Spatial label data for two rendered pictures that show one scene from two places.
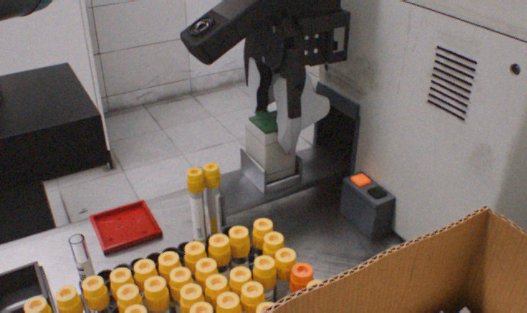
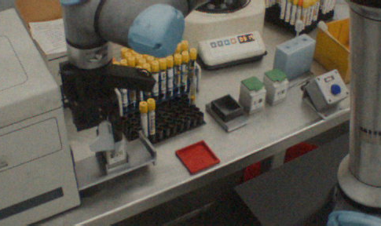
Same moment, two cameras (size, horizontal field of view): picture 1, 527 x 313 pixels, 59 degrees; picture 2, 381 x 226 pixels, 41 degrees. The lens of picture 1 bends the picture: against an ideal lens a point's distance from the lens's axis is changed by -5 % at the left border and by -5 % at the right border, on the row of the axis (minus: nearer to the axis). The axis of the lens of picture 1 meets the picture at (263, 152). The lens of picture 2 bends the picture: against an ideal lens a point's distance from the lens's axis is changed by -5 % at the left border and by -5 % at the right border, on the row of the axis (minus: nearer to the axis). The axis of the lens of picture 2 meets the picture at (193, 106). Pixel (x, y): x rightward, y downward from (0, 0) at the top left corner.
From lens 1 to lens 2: 1.26 m
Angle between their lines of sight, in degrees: 107
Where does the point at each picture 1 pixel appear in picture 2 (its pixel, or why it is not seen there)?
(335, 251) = (86, 143)
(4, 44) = not seen: outside the picture
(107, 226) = (207, 158)
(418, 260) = not seen: hidden behind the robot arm
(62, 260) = (223, 139)
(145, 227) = (185, 157)
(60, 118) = (261, 183)
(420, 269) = not seen: hidden behind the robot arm
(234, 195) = (134, 147)
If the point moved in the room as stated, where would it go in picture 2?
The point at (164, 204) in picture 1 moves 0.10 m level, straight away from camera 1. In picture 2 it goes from (178, 174) to (192, 213)
